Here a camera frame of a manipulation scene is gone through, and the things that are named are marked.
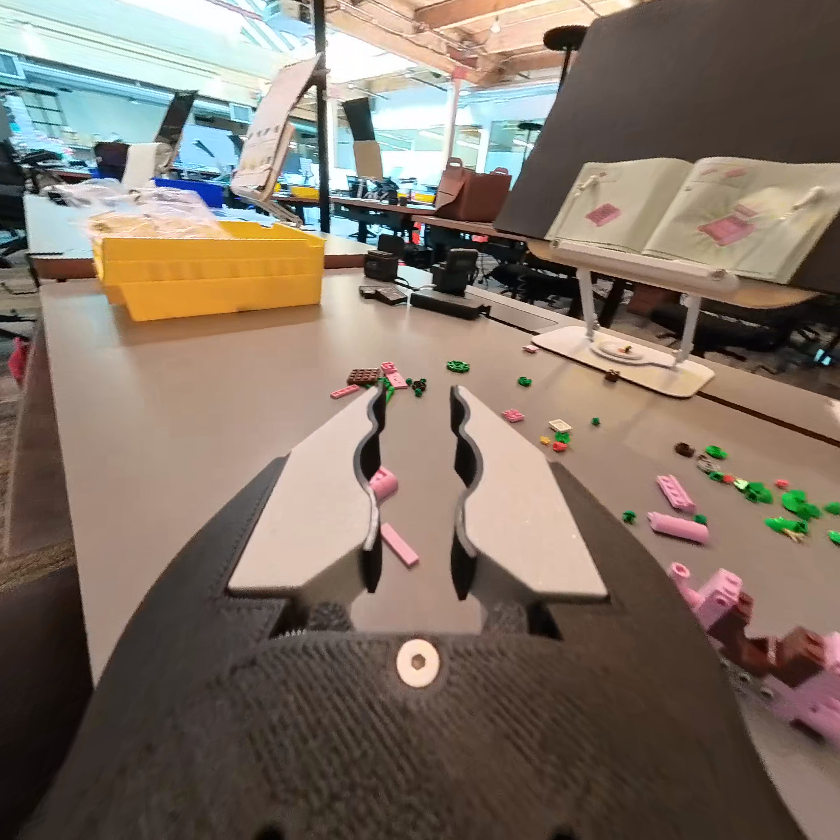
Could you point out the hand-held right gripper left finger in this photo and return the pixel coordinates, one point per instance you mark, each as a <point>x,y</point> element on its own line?
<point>295,525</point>

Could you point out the black office chair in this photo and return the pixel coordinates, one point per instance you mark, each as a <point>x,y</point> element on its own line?
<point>13,177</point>

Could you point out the pink half cylinder brick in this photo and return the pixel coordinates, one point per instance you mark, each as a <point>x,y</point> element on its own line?
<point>679,528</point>

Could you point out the narrow pink tile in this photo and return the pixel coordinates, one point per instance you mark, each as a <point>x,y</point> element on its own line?
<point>399,544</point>

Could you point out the pink and brown brick figure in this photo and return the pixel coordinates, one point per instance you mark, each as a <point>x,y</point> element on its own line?
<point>722,597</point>

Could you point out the pink narrow studded plate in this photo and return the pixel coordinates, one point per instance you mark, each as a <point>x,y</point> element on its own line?
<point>345,392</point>

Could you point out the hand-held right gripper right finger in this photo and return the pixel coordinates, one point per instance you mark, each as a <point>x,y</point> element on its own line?
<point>531,525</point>

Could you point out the black panel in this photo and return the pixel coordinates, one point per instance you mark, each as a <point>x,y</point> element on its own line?
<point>689,98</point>

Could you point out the brown square studded plate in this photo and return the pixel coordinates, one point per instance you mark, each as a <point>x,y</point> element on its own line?
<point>364,376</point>

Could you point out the pink face tile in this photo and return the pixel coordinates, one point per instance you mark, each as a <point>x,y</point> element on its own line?
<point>397,380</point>

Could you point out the blue plastic bin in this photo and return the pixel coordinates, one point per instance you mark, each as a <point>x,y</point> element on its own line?
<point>190,191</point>

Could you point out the white book stand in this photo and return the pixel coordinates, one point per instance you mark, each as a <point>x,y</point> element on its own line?
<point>656,377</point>

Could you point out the small black flat device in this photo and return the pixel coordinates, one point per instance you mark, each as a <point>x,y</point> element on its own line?
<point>384,294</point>

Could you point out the brown bag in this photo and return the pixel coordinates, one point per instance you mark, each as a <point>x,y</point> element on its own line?
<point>472,193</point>

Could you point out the clear plastic bags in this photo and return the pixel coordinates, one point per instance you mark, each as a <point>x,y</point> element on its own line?
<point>151,210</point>

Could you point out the tilted paper document holder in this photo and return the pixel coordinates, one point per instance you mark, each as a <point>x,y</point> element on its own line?
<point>272,131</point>

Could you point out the black pole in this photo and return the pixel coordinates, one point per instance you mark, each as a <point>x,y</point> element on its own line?
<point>322,131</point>

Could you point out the black upright device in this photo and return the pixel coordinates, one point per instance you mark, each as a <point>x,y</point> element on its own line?
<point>456,272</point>

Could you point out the yellow plastic bin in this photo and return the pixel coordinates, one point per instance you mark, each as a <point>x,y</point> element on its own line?
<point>210,246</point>
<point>223,298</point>

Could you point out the white square plate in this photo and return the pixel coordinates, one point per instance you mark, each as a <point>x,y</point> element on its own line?
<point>560,426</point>

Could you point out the white backed chair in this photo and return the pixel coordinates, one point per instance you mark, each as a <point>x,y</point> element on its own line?
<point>141,164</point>

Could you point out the cluster of green leaf pieces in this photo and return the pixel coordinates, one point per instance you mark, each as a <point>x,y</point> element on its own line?
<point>797,502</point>

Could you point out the pink long studded plate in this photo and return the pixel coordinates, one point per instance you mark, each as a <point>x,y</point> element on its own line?
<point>676,492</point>

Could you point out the black floor lamp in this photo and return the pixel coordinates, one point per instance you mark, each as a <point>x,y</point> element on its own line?
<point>565,39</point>

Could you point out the open instruction booklet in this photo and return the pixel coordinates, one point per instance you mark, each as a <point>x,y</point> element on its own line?
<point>623,210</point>

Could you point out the black flat dock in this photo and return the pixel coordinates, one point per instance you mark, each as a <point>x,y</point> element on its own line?
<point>449,304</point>

